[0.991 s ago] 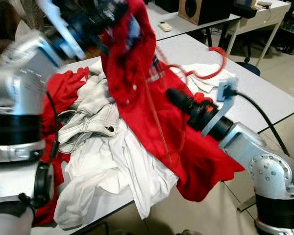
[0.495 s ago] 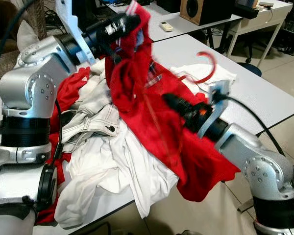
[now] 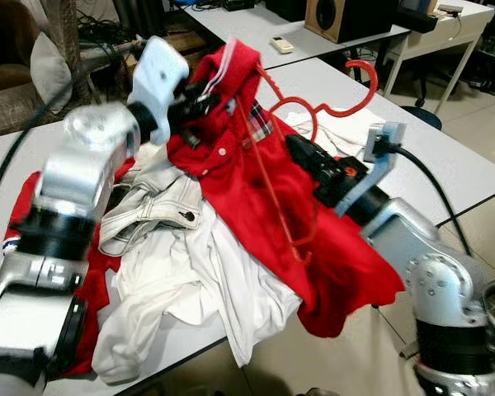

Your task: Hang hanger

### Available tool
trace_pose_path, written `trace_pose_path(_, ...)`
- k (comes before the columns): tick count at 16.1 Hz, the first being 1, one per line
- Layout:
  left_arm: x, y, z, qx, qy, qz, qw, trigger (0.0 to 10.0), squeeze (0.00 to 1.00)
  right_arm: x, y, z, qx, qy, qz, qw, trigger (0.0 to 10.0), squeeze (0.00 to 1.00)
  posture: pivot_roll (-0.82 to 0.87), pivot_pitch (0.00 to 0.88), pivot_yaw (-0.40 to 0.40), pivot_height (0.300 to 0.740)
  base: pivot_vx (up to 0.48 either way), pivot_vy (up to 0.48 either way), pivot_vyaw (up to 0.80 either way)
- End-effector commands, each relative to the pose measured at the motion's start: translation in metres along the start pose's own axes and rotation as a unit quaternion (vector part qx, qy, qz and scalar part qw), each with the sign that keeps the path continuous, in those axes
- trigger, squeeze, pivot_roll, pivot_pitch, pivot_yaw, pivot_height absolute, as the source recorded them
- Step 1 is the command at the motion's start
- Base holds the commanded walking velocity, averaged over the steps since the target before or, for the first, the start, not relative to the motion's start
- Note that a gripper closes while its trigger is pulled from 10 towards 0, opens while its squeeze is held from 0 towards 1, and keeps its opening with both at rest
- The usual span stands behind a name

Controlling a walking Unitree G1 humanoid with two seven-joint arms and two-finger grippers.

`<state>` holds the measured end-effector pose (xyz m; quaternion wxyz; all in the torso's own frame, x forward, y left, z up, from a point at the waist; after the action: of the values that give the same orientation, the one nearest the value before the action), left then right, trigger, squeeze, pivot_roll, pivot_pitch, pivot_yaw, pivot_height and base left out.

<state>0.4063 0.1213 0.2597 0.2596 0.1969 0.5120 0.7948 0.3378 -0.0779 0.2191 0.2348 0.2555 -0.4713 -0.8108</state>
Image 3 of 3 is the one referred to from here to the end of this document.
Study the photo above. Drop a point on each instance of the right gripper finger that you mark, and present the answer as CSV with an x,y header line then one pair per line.
x,y
304,153

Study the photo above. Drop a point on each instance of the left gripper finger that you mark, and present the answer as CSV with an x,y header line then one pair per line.
x,y
208,101

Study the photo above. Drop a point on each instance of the red polo shirt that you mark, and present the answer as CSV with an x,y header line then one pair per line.
x,y
256,190

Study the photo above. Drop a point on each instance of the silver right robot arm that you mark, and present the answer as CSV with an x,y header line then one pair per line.
x,y
429,272

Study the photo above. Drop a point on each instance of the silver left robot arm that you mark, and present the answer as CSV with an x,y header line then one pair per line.
x,y
74,173

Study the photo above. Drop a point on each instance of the white folded cloth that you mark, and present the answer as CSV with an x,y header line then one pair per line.
x,y
346,128

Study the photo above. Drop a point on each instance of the brown cardboard box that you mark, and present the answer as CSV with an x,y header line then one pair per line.
x,y
186,41

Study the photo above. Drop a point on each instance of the white desk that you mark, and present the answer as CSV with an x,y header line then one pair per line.
x,y
458,21
256,25

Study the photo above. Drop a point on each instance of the white remote control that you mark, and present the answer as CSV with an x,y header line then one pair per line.
x,y
281,44

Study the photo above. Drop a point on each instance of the cream denim garment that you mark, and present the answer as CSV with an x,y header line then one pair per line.
x,y
148,206

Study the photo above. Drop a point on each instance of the blue round stool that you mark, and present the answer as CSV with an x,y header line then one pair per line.
x,y
421,115

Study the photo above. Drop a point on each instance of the wooden speaker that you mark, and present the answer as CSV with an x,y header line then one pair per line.
x,y
346,21

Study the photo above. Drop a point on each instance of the grey cushion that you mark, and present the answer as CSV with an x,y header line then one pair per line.
x,y
49,70

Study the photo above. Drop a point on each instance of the white crumpled shirt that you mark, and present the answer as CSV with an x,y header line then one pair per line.
x,y
198,289

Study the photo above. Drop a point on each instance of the black audio mixer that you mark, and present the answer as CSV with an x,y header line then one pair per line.
x,y
491,58

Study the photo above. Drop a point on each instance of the black desktop device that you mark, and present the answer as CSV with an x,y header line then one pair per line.
x,y
421,21

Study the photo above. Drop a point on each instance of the brown wicker armchair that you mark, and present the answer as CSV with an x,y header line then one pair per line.
x,y
4,107

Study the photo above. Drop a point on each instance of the red crumpled garment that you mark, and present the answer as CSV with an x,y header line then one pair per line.
x,y
99,276

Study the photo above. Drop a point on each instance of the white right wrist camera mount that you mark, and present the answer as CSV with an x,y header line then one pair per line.
x,y
371,186

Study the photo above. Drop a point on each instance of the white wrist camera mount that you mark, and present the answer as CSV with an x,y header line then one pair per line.
x,y
161,74
371,186

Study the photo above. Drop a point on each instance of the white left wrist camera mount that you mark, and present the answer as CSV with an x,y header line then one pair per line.
x,y
161,74

